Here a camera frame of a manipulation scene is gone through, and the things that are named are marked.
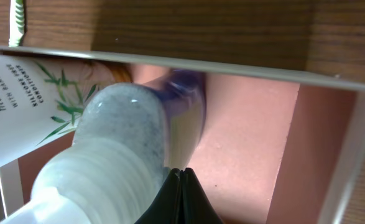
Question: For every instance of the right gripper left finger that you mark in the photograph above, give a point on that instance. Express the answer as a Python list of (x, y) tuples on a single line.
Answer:
[(165, 208)]

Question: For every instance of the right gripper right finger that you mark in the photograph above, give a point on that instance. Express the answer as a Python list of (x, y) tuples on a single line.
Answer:
[(195, 207)]

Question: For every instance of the clear pump bottle blue liquid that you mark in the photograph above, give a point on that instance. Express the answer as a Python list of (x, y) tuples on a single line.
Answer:
[(129, 138)]

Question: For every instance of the white conditioner tube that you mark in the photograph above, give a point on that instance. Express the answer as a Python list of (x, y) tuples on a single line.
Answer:
[(41, 99)]

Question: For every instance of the white box with pink interior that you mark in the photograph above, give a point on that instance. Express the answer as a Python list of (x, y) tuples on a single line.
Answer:
[(278, 146)]

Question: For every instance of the green white toothbrush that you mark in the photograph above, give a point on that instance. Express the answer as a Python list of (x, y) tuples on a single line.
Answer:
[(16, 23)]

